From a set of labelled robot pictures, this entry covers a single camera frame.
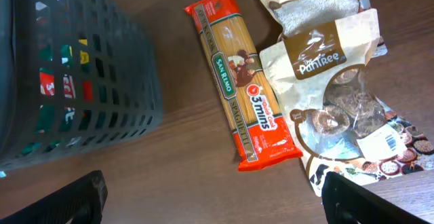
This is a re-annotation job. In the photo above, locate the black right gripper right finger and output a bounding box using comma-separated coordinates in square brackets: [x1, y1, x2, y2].
[321, 172, 428, 224]

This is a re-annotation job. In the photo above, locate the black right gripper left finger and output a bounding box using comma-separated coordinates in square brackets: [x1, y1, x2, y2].
[1, 170, 108, 224]

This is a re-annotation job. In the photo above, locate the green Nescafe coffee bag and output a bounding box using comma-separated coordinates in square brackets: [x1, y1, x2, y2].
[21, 45, 93, 156]

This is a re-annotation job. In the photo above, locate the grey plastic basket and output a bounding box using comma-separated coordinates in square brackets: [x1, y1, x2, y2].
[1, 0, 163, 171]

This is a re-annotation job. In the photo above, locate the Pantree mushroom pouch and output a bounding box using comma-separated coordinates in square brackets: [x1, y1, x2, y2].
[260, 9, 433, 195]

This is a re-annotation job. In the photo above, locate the San Remo spaghetti packet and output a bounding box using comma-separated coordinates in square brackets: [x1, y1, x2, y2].
[184, 0, 302, 172]

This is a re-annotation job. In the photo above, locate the Pantree white grain pouch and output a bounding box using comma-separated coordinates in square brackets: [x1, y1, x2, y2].
[251, 0, 389, 58]

